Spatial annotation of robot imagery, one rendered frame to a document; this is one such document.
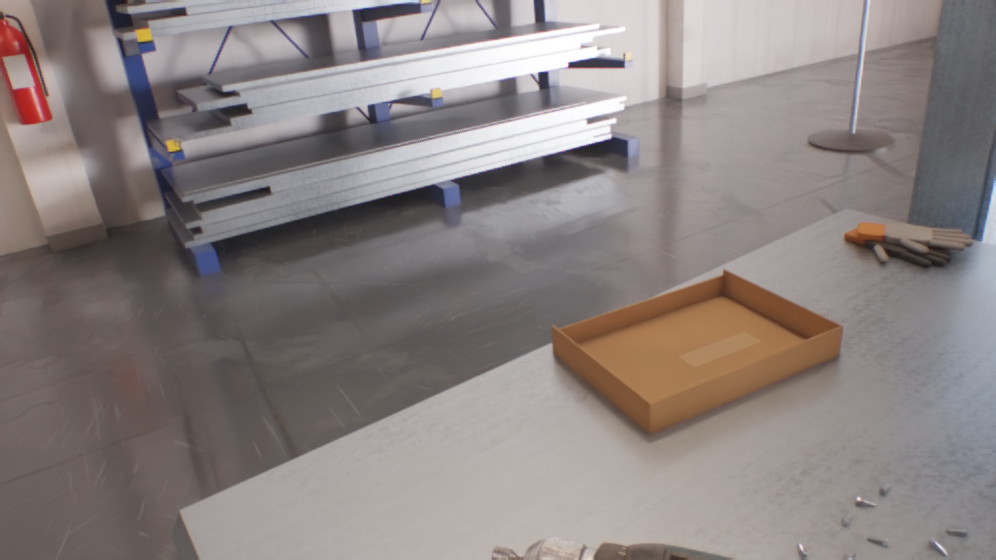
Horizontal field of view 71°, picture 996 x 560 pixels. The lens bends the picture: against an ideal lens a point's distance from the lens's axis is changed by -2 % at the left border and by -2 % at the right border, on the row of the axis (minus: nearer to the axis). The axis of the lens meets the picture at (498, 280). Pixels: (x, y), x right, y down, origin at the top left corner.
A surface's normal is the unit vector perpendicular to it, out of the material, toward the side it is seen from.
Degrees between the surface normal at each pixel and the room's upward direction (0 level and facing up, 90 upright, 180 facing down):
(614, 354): 0
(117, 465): 0
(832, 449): 0
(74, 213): 90
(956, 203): 90
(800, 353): 90
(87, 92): 90
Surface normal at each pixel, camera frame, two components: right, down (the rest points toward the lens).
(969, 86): -0.84, 0.29
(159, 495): -0.08, -0.90
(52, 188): 0.53, 0.32
